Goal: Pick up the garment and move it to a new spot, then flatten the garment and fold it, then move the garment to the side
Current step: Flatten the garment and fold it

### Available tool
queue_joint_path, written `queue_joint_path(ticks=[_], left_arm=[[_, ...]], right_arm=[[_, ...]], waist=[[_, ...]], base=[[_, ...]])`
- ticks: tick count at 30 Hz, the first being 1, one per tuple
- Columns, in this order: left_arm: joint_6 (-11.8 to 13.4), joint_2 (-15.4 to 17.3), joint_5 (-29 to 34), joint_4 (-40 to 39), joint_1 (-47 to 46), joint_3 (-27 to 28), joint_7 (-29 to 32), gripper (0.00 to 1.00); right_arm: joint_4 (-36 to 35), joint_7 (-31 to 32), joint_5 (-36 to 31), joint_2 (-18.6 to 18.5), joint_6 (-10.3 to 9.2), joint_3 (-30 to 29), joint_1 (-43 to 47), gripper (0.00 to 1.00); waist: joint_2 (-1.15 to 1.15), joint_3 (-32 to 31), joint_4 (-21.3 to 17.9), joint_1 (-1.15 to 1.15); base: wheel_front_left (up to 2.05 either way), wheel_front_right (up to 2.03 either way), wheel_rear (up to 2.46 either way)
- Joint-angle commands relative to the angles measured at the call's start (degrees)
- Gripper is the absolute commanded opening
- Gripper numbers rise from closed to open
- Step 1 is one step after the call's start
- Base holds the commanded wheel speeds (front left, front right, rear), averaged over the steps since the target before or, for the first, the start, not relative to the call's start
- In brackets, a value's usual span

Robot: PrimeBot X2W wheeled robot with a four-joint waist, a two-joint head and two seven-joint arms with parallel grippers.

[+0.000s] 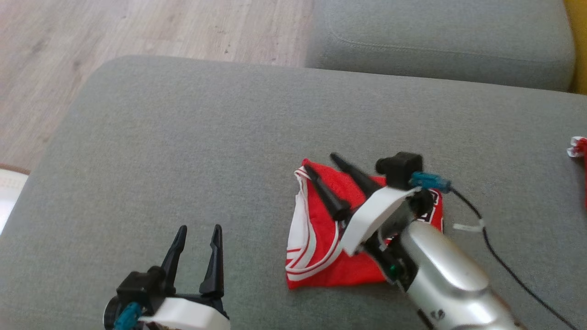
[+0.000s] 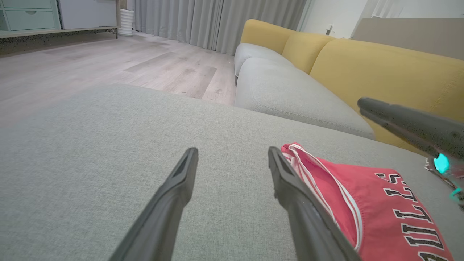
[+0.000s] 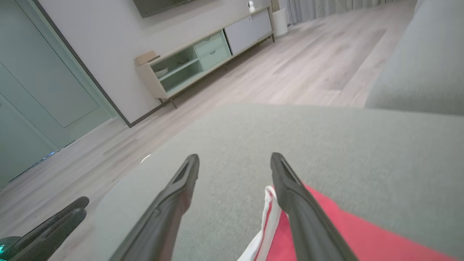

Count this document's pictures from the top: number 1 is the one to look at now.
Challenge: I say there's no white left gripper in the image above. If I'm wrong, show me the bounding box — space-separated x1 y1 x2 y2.
138 224 230 330

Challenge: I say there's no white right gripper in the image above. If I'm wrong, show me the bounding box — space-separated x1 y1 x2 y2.
304 153 434 285

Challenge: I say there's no red white numbered jersey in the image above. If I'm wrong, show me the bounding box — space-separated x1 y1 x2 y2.
285 158 444 290

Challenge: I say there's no red shorts white waistband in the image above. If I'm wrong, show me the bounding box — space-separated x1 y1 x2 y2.
567 136 587 211

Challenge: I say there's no large grey sofa seat cushion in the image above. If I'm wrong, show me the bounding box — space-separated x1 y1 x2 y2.
0 55 587 330

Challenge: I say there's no small grey sofa seat cushion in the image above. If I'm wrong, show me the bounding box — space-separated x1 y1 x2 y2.
305 0 576 92

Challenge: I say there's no white rug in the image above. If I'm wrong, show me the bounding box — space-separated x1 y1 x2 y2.
0 167 31 234

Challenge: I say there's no yellow sofa back cushion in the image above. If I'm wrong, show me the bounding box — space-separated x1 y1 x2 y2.
563 0 587 95

